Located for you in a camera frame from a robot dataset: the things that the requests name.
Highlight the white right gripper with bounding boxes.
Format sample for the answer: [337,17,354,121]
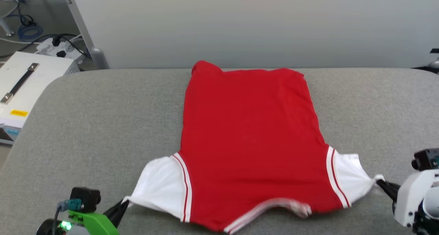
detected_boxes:
[376,169,439,228]

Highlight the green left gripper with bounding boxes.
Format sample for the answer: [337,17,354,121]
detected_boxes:
[67,200,130,235]

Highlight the red and white shirt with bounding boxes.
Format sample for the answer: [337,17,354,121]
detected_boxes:
[122,60,385,235]

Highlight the black round left gripper motor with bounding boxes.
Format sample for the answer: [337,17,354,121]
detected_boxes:
[36,219,69,235]

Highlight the black grey caster foot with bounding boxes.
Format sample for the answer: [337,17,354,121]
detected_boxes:
[411,48,439,71]

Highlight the white equipment box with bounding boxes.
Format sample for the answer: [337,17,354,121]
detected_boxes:
[0,51,81,145]

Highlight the white power strip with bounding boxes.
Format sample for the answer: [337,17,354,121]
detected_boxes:
[36,36,86,64]

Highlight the grey metal furniture leg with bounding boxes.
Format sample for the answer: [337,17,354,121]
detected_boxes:
[0,17,15,37]

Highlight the teal left camera connector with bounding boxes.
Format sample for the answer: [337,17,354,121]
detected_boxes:
[57,199,84,212]

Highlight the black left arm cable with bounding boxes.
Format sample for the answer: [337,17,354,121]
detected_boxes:
[51,203,65,235]

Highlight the black strap box handle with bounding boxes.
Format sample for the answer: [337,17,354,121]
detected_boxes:
[1,63,40,104]

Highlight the black floor power cable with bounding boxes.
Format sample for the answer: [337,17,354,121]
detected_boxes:
[17,33,92,59]

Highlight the white floor cable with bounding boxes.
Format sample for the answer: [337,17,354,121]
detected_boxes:
[0,37,37,45]

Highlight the blue coiled cable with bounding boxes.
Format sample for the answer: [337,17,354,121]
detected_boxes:
[17,14,44,40]

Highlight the white partition with grey post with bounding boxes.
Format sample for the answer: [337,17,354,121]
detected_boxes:
[64,0,439,71]

